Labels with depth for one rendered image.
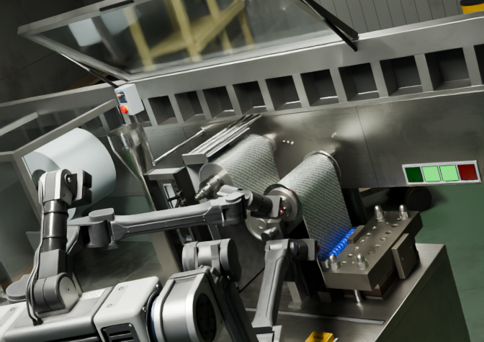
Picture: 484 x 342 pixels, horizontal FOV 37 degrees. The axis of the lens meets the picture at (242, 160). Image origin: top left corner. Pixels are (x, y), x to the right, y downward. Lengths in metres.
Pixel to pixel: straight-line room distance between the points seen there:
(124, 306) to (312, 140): 1.34
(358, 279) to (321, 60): 0.72
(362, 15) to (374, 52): 5.94
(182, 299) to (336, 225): 1.16
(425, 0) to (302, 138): 5.76
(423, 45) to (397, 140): 0.34
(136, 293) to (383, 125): 1.23
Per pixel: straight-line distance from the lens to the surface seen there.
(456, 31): 2.19
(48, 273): 1.46
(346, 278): 2.28
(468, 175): 2.34
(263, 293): 1.96
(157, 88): 2.91
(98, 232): 2.06
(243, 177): 2.43
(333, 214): 2.43
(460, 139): 2.31
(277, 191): 2.28
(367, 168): 2.49
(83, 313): 1.42
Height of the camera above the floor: 2.09
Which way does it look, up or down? 17 degrees down
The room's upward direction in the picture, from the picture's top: 19 degrees counter-clockwise
